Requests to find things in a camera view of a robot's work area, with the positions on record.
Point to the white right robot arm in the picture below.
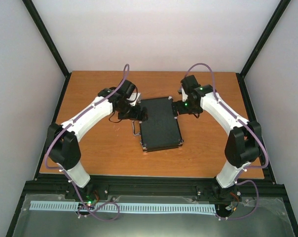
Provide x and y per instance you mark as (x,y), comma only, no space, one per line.
(244,141)

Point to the black aluminium frame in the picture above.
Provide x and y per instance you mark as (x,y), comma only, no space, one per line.
(145,186)

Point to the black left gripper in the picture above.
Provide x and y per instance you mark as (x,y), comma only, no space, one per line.
(136,116)

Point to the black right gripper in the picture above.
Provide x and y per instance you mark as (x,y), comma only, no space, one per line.
(181,110)

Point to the controller circuit board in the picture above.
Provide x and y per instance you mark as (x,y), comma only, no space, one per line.
(234,204)
(91,199)

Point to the black poker set case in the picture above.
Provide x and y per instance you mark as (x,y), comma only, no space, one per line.
(161,130)

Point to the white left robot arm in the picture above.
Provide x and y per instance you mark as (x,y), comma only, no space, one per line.
(62,142)

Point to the left controller circuit board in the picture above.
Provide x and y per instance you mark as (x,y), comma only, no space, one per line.
(91,199)

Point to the white slotted cable duct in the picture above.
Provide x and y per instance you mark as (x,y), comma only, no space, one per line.
(125,208)

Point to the right controller circuit board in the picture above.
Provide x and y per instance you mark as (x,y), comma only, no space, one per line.
(234,204)

